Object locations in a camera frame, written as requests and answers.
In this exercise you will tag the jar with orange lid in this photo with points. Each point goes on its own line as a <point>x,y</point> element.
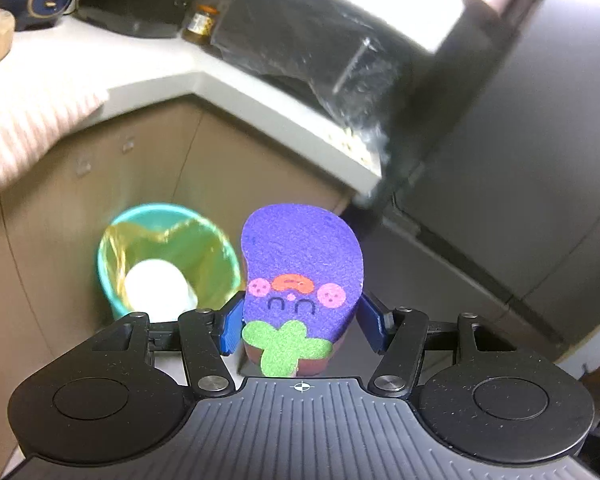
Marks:
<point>200,24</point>

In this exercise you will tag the purple face sponge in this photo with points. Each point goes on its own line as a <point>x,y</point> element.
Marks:
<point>300,255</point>

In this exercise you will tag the black box appliance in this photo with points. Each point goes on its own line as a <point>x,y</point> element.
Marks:
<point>130,0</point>

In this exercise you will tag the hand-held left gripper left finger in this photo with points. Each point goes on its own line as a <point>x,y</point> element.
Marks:
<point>230,331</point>

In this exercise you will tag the pink striped towel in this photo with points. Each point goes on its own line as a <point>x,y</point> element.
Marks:
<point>25,115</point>

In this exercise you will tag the white tissue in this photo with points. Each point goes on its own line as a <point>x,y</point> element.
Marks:
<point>157,287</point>

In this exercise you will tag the light wood cabinet door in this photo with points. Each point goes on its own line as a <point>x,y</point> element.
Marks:
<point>50,240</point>
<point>150,165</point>
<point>260,170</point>

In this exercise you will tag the dark grey refrigerator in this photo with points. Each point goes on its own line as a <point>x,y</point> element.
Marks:
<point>520,150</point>

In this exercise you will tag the teal trash bin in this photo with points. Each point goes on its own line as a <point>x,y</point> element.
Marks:
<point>106,280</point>

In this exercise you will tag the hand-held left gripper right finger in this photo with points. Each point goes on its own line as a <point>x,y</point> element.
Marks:
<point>372,327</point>

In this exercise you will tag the yellow bin liner bag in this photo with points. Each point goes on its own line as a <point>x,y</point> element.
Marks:
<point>200,255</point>

